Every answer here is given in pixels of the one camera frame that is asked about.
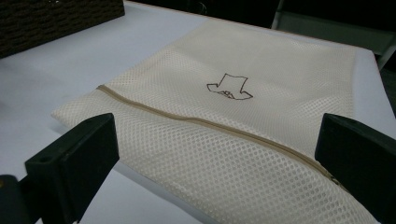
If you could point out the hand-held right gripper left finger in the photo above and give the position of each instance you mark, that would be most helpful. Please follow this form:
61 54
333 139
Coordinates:
77 161

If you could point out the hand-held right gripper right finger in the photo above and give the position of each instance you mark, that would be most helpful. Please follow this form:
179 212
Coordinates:
358 155

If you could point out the cream mesh laundry bag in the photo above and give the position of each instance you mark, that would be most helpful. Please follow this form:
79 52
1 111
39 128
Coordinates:
236 130

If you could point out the brown woven basket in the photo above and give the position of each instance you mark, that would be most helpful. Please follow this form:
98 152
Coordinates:
46 21

